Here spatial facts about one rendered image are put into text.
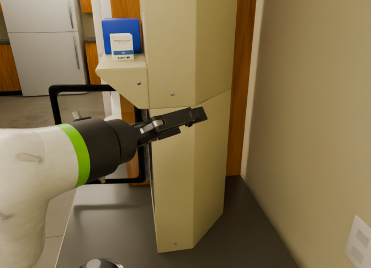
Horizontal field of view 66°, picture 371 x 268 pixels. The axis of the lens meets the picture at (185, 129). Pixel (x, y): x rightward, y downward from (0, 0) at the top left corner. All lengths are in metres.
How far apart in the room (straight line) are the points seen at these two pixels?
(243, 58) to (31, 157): 0.88
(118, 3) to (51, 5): 4.68
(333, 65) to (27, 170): 0.66
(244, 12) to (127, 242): 0.86
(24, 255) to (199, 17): 0.54
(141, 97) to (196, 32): 0.19
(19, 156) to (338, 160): 0.66
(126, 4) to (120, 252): 0.78
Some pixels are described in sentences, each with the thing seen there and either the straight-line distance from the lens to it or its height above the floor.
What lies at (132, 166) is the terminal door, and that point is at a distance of 1.13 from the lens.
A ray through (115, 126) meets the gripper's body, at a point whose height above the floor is 1.47.
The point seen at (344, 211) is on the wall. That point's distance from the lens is 0.79.
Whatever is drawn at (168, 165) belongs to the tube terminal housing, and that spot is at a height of 1.25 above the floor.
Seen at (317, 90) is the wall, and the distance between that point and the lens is 0.82.
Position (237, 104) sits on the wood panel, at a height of 1.27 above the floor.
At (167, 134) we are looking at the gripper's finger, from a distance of 0.62.
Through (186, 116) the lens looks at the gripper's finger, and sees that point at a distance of 0.51.
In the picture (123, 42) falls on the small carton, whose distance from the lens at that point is 0.75.
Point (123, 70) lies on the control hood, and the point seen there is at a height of 1.50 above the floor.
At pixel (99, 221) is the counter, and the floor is 0.94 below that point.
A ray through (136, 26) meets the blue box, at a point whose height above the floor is 1.58.
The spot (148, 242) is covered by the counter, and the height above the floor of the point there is 0.94.
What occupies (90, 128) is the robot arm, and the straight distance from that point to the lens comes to 0.42.
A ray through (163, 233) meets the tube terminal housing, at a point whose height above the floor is 1.02.
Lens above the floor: 1.65
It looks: 24 degrees down
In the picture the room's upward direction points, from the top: straight up
